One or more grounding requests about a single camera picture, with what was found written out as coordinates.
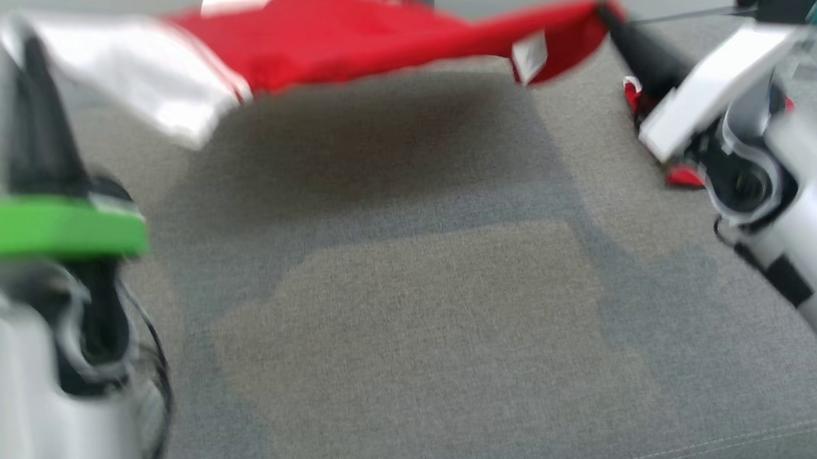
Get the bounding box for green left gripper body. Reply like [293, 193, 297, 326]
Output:
[0, 188, 152, 266]

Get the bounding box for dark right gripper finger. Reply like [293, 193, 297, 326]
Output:
[598, 5, 664, 115]
[600, 0, 695, 98]

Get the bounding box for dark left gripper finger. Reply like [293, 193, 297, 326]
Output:
[31, 33, 91, 196]
[0, 35, 49, 198]

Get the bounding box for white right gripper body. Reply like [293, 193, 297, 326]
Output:
[632, 24, 817, 166]

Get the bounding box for red shorts with white stripe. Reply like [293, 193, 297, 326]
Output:
[621, 66, 800, 194]

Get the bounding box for red shirt with white sleeves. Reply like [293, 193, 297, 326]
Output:
[0, 0, 633, 163]

